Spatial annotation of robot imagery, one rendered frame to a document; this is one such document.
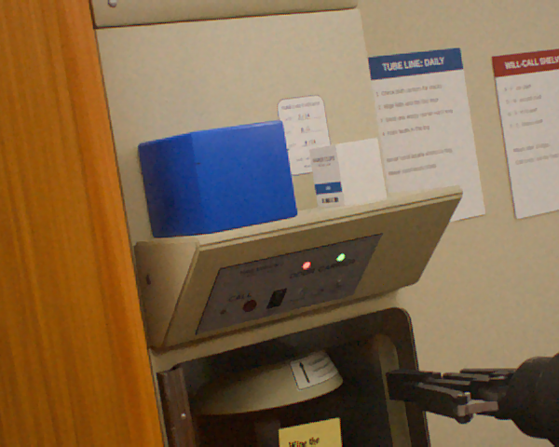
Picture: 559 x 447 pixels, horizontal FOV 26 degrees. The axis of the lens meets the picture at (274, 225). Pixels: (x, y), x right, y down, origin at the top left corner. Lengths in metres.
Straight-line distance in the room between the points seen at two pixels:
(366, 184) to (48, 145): 0.32
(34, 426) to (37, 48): 0.38
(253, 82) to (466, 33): 0.86
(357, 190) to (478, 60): 0.89
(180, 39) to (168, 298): 0.26
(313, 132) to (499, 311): 0.85
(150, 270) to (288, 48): 0.29
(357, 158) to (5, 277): 0.36
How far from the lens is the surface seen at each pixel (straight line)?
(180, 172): 1.08
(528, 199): 2.10
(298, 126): 1.25
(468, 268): 1.99
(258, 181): 1.09
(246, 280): 1.11
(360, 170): 1.19
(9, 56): 1.13
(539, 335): 2.11
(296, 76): 1.26
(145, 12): 1.17
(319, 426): 1.25
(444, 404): 1.17
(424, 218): 1.22
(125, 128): 1.14
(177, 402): 1.15
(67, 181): 1.05
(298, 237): 1.11
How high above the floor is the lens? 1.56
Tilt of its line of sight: 3 degrees down
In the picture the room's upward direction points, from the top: 9 degrees counter-clockwise
